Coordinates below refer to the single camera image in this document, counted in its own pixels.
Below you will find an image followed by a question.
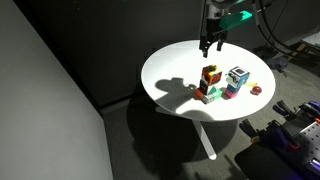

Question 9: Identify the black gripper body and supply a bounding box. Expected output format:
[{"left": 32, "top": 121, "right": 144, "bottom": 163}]
[{"left": 200, "top": 17, "right": 227, "bottom": 43}]

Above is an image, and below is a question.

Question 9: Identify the orange yellow toy cube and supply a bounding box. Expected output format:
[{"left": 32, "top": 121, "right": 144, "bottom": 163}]
[{"left": 201, "top": 64, "right": 222, "bottom": 85}]

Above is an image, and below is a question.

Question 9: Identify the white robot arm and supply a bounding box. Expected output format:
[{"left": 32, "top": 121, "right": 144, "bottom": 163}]
[{"left": 199, "top": 0, "right": 252, "bottom": 57}]

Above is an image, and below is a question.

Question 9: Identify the black white toy cube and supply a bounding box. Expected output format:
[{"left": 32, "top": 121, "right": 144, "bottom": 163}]
[{"left": 200, "top": 80, "right": 218, "bottom": 95}]

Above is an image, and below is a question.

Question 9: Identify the blue white toy cube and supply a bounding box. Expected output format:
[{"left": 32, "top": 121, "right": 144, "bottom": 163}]
[{"left": 226, "top": 66, "right": 250, "bottom": 93}]

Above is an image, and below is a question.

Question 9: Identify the green orange toy cube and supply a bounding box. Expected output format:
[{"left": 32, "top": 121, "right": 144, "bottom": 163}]
[{"left": 195, "top": 89, "right": 223, "bottom": 104}]

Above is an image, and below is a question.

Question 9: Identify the pink toy cube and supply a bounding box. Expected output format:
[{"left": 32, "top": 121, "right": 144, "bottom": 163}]
[{"left": 224, "top": 89, "right": 238, "bottom": 99}]

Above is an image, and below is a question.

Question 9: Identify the yellow flat toy piece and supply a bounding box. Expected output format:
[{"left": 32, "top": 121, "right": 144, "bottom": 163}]
[{"left": 245, "top": 82, "right": 257, "bottom": 87}]

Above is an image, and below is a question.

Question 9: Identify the red toy ball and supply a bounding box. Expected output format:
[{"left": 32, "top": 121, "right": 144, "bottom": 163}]
[{"left": 250, "top": 86, "right": 262, "bottom": 95}]

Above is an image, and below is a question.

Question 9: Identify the white round table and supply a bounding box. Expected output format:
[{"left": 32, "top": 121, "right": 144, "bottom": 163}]
[{"left": 141, "top": 40, "right": 276, "bottom": 122}]

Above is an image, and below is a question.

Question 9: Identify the dark bag on floor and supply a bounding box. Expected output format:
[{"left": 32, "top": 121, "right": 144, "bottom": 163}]
[{"left": 266, "top": 57, "right": 288, "bottom": 76}]

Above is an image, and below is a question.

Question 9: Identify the wooden table corner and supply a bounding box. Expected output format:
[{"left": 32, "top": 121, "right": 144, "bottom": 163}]
[{"left": 295, "top": 31, "right": 320, "bottom": 60}]

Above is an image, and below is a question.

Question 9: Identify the white table leg base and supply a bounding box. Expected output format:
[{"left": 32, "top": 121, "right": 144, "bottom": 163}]
[{"left": 155, "top": 106, "right": 218, "bottom": 161}]

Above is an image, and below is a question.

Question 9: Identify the black purple clamp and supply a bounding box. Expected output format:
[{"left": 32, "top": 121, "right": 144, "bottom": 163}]
[{"left": 239, "top": 119, "right": 300, "bottom": 152}]

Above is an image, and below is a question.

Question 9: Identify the black clamp right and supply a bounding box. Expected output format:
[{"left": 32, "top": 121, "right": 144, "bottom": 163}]
[{"left": 272, "top": 100, "right": 320, "bottom": 122}]

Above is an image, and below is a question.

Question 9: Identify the perforated metal breadboard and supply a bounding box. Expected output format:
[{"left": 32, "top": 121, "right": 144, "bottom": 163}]
[{"left": 291, "top": 122, "right": 320, "bottom": 180}]

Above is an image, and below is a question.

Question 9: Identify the grey partition panel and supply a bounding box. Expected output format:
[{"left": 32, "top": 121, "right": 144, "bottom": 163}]
[{"left": 0, "top": 0, "right": 113, "bottom": 180}]

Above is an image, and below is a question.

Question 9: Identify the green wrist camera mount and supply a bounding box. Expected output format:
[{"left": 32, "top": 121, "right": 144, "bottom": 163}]
[{"left": 219, "top": 10, "right": 252, "bottom": 30}]

